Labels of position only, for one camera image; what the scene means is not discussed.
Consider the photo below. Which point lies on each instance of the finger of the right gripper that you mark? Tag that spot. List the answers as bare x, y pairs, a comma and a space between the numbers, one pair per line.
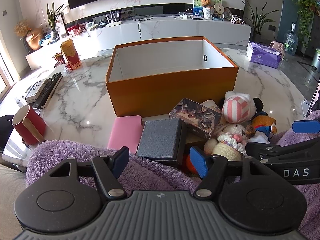
306, 126

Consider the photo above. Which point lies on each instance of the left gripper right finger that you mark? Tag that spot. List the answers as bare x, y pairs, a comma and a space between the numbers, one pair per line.
211, 169

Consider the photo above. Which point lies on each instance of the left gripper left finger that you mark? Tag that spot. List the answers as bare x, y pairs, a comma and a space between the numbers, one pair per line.
107, 170

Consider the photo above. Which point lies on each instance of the cream crochet bunny doll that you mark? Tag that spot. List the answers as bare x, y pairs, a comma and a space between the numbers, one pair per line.
229, 143

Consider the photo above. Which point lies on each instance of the pink leather notebook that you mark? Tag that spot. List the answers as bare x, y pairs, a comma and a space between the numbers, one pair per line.
126, 131

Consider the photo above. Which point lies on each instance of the dark illustrated card box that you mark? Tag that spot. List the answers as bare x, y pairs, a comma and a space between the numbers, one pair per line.
201, 120

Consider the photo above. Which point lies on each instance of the brown bear blue outfit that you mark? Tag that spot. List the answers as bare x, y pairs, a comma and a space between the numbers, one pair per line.
261, 129

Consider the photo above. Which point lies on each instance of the grey square box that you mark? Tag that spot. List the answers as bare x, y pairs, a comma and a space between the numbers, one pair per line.
163, 140

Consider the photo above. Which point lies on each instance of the pink striped white plush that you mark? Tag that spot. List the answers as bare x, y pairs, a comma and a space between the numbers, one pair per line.
240, 107

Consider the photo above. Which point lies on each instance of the purple fluffy blanket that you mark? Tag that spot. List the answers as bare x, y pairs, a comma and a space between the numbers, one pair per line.
144, 174

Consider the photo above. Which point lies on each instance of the grey trash bin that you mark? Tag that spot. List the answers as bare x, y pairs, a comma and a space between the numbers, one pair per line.
316, 61

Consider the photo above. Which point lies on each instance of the pink small heater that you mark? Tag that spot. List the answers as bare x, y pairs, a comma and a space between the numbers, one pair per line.
278, 47

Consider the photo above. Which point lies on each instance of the water bottle jug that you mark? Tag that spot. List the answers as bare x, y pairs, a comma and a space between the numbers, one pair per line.
291, 40

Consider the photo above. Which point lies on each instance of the purple tissue pack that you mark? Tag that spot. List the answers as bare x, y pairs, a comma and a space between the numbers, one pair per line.
264, 55

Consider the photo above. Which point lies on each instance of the orange cardboard box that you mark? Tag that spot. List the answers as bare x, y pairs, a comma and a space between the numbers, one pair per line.
151, 77

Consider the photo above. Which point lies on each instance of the black remote keyboard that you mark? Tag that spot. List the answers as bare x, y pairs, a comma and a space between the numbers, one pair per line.
49, 87

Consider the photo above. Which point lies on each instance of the white small device box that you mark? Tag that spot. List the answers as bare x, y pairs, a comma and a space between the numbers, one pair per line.
35, 91

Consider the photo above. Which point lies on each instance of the black bag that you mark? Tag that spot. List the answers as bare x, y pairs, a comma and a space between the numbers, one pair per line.
6, 128

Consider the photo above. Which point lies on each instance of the red yellow carton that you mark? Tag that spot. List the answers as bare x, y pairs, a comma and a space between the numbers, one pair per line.
70, 55

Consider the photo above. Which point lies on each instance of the floor plant right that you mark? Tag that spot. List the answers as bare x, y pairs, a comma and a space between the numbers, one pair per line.
258, 19

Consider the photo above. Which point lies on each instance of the hanging green vine plant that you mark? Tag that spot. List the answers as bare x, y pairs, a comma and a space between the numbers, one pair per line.
306, 11

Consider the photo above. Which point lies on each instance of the white tv console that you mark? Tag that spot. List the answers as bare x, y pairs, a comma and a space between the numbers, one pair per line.
93, 43

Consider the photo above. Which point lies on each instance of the white wifi router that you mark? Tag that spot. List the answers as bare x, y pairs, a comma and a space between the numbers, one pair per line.
113, 18

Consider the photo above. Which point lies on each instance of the copper vase dried flowers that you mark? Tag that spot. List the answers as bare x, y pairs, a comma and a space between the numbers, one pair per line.
31, 37

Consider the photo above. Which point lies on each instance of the potted plant left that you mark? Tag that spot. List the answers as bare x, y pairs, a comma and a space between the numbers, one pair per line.
56, 21

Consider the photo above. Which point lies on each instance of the teddy bear on console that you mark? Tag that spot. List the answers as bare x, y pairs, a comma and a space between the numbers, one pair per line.
205, 3

